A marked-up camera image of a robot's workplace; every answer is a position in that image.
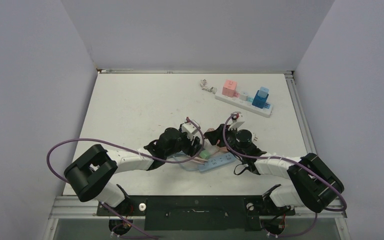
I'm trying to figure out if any white cube adapter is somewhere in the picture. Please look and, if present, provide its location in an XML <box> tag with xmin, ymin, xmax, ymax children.
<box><xmin>208</xmin><ymin>146</ymin><xmax>228</xmax><ymax>156</ymax></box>

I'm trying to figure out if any dark blue cube adapter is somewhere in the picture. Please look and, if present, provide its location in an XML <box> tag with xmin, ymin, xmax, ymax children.
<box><xmin>251</xmin><ymin>91</ymin><xmax>269</xmax><ymax>109</ymax></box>

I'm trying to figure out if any pink cube adapter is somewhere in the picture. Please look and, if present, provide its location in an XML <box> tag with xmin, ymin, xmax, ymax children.
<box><xmin>221</xmin><ymin>79</ymin><xmax>237</xmax><ymax>98</ymax></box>

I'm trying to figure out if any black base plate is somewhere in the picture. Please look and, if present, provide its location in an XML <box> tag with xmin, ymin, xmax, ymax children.
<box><xmin>114</xmin><ymin>195</ymin><xmax>296</xmax><ymax>231</ymax></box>

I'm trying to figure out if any green plug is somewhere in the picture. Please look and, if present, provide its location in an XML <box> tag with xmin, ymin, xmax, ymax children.
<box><xmin>199</xmin><ymin>150</ymin><xmax>212</xmax><ymax>160</ymax></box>

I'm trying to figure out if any light blue plug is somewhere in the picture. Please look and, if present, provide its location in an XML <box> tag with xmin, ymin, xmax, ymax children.
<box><xmin>257</xmin><ymin>87</ymin><xmax>269</xmax><ymax>98</ymax></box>

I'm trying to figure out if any blue power strip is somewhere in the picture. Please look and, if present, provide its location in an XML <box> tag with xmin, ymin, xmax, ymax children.
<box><xmin>198</xmin><ymin>152</ymin><xmax>237</xmax><ymax>174</ymax></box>

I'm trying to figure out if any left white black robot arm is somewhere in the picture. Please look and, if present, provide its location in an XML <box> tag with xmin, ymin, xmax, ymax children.
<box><xmin>64</xmin><ymin>127</ymin><xmax>202</xmax><ymax>215</ymax></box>

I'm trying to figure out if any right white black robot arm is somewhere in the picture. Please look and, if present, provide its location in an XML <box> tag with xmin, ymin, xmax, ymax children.
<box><xmin>204</xmin><ymin>124</ymin><xmax>347</xmax><ymax>214</ymax></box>

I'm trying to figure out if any white flat plug adapter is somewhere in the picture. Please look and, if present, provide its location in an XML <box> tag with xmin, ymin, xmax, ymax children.
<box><xmin>251</xmin><ymin>132</ymin><xmax>258</xmax><ymax>142</ymax></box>

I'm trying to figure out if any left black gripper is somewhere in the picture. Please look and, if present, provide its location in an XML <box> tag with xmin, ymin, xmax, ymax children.
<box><xmin>165</xmin><ymin>125</ymin><xmax>202</xmax><ymax>158</ymax></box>

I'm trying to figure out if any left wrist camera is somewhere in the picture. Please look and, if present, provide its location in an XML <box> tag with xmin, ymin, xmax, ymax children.
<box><xmin>180</xmin><ymin>120</ymin><xmax>201</xmax><ymax>139</ymax></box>

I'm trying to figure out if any white power strip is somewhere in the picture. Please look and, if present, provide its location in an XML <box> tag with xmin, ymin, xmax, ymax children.
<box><xmin>214</xmin><ymin>92</ymin><xmax>273</xmax><ymax>118</ymax></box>

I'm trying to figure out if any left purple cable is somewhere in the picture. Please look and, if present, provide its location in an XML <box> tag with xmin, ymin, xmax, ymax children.
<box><xmin>46</xmin><ymin>116</ymin><xmax>206</xmax><ymax>240</ymax></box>

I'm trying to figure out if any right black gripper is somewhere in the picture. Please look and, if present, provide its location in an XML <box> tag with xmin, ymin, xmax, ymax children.
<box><xmin>206</xmin><ymin>122</ymin><xmax>246</xmax><ymax>158</ymax></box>

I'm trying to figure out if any small white plug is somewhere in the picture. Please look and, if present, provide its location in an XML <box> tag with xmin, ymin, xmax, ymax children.
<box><xmin>239</xmin><ymin>91</ymin><xmax>249</xmax><ymax>102</ymax></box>

